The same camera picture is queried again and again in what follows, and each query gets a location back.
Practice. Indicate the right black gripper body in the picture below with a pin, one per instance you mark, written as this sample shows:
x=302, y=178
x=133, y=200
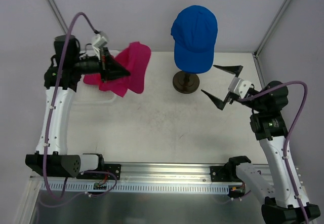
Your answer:
x=232, y=97

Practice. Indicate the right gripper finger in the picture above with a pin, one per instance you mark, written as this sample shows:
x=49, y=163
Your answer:
x=235, y=70
x=220, y=104

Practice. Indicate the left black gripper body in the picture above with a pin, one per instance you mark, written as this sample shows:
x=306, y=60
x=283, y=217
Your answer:
x=103, y=65

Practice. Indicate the pink cap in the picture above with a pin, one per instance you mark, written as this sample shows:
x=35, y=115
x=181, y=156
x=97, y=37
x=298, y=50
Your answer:
x=135, y=59
x=92, y=79

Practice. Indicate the blue cap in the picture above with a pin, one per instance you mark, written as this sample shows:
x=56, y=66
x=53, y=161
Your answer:
x=194, y=31

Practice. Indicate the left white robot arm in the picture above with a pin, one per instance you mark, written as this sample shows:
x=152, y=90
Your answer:
x=68, y=65

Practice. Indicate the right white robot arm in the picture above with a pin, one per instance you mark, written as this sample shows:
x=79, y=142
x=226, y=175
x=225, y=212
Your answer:
x=284, y=201

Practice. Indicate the white plastic basket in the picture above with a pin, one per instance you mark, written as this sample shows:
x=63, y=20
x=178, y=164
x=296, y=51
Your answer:
x=87, y=94

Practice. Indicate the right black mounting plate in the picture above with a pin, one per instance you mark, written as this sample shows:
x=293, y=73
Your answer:
x=223, y=174

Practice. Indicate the black mounting plate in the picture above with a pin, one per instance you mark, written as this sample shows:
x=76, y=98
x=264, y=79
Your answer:
x=223, y=174
x=115, y=169

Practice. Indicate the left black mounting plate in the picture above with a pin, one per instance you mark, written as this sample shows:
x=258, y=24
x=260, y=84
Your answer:
x=115, y=169

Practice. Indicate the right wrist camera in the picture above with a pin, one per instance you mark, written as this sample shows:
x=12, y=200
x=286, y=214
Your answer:
x=239, y=87

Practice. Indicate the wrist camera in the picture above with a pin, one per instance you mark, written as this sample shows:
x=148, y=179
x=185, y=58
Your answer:
x=239, y=87
x=98, y=41

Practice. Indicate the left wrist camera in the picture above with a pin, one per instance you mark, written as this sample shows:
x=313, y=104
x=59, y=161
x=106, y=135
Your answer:
x=98, y=41

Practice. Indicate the aluminium rail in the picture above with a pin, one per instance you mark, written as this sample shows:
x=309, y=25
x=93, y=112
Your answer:
x=164, y=170

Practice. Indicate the white slotted cable duct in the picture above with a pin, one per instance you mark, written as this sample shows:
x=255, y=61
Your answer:
x=217, y=189

